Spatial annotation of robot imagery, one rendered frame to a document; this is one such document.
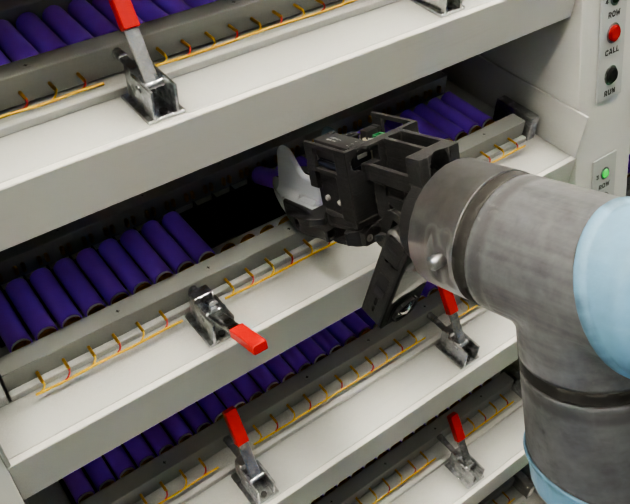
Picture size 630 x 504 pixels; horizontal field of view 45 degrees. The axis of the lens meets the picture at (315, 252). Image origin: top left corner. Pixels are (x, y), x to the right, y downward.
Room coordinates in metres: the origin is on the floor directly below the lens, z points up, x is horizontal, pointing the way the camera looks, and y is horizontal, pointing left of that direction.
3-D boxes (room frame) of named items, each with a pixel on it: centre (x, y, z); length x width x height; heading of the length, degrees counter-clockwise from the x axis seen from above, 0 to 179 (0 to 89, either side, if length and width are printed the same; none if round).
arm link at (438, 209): (0.43, -0.10, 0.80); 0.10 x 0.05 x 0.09; 121
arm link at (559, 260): (0.36, -0.15, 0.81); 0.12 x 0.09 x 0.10; 31
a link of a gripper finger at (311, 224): (0.54, -0.01, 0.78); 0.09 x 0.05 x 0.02; 36
